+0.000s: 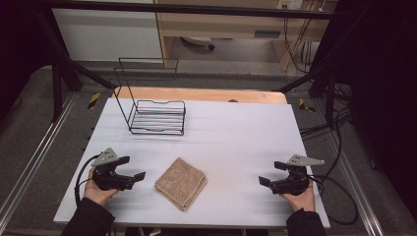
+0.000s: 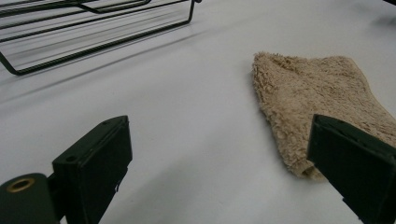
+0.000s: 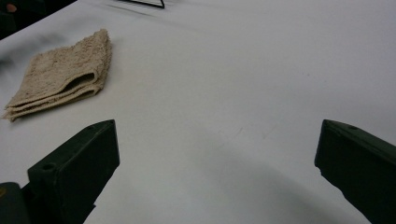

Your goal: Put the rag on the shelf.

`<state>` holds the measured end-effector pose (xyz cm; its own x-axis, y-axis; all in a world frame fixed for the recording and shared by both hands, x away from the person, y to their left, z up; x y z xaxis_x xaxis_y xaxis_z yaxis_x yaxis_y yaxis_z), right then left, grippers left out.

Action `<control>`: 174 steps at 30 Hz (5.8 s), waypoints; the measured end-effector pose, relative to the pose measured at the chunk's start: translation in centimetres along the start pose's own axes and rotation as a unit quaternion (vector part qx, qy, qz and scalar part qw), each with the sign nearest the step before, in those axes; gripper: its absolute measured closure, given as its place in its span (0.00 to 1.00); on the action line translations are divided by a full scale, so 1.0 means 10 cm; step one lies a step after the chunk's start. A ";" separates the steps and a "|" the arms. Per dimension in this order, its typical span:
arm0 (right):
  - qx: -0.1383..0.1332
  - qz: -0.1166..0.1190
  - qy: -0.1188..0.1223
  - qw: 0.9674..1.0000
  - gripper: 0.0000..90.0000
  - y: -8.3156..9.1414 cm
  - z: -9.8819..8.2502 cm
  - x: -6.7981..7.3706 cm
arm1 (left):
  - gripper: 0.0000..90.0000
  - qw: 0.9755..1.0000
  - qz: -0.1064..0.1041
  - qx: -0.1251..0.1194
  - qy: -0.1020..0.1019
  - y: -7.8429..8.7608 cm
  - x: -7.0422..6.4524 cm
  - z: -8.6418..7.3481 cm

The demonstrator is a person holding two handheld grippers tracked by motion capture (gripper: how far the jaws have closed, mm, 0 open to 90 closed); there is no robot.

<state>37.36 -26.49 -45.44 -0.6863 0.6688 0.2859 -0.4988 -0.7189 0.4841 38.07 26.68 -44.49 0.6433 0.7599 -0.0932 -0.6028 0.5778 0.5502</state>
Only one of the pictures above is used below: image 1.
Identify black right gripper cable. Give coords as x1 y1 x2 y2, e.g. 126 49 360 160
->
309 175 360 226

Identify office chair base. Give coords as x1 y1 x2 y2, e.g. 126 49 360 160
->
180 35 216 51

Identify person's left hand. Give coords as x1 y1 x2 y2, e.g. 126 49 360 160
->
83 176 120 207

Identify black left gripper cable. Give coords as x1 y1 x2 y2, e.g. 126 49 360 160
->
74 154 100 207

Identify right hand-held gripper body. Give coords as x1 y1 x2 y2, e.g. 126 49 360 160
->
268 153 326 197

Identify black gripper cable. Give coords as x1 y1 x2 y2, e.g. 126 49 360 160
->
309 175 360 226
74 154 100 207

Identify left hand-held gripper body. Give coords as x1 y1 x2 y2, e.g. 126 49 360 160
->
90 147 136 192

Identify white wall socket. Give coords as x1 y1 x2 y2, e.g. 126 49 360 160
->
276 0 305 11

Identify brown folded towel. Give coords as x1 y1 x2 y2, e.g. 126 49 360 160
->
154 157 209 212

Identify black curtain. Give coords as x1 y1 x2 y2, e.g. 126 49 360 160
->
0 0 55 121
323 0 417 224

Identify black wire rack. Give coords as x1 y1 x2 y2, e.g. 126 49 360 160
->
113 57 187 137

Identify person's right hand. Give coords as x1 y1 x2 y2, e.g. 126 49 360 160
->
280 180 317 213

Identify black metal frame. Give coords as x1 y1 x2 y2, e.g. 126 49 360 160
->
33 0 355 124

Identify aluminium floor rail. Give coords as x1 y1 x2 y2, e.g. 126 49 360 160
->
0 92 79 224
322 129 386 236

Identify wooden desk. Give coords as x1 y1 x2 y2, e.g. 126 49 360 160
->
153 0 339 73

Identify hanging desk cables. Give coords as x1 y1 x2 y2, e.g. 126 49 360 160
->
282 17 317 75

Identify yellow black floor tape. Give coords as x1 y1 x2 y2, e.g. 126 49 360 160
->
298 97 317 113
87 91 101 110

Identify black floor cable bundle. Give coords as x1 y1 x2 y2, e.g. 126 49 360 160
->
298 82 354 142

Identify white cabinet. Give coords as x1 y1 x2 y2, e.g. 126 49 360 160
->
51 0 164 63

